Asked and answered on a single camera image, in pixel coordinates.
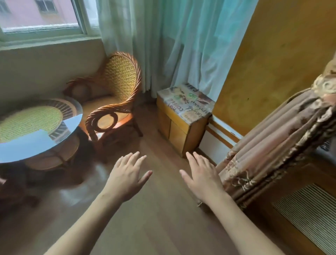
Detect rattan armchair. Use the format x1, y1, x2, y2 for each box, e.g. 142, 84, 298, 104
63, 51, 144, 150

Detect window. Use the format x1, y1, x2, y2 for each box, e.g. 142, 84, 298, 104
0, 0, 101, 42

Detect person's right hand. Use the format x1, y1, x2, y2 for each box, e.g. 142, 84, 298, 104
179, 151, 229, 207

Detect brown patterned curtain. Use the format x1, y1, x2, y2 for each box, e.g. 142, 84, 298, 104
197, 52, 336, 211

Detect person's left hand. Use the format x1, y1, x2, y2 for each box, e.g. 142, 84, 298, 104
101, 151, 153, 203

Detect pale sheer curtain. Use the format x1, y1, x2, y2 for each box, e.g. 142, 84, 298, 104
96, 0, 259, 102

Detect person's left forearm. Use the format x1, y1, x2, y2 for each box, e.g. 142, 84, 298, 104
43, 190, 125, 255

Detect wooden radiator cover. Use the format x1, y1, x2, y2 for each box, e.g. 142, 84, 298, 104
246, 147, 336, 255

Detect small wooden cabinet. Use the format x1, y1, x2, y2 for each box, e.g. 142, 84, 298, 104
156, 83, 216, 158

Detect person's right forearm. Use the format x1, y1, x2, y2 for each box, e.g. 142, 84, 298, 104
206, 193, 285, 255

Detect round glass rattan table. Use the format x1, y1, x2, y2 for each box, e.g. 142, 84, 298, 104
0, 96, 84, 184

